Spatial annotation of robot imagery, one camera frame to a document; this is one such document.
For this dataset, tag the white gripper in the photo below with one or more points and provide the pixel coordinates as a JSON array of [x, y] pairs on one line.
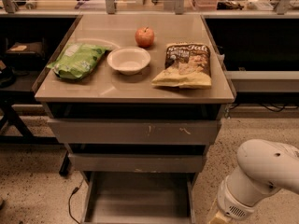
[[232, 203]]

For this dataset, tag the grey bottom drawer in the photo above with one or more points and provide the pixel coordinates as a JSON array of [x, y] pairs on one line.
[[138, 198]]

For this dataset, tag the grey drawer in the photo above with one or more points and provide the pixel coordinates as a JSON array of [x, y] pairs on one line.
[[136, 124], [138, 198], [138, 158]]

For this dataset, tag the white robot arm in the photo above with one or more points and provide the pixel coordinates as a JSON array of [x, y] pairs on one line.
[[263, 169]]

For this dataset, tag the grey middle drawer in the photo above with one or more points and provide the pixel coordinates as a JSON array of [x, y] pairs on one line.
[[138, 158]]

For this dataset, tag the grey drawer cabinet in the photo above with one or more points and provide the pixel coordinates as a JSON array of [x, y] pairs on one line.
[[107, 86]]

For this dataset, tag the grey top drawer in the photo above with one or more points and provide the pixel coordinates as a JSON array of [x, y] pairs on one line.
[[136, 124]]

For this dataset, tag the brown yellow chip bag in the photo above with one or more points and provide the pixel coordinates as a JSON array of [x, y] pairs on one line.
[[187, 66]]

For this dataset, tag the white bowl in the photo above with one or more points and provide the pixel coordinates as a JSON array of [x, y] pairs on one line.
[[128, 61]]

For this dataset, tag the red apple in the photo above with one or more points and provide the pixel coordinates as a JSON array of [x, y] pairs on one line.
[[144, 37]]

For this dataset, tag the green chip bag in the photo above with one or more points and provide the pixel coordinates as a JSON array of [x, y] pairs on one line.
[[77, 60]]

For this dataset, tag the black table stand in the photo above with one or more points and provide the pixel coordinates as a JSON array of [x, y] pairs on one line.
[[13, 117]]

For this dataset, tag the dark bag with label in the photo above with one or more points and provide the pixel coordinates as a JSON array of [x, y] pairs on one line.
[[30, 54]]

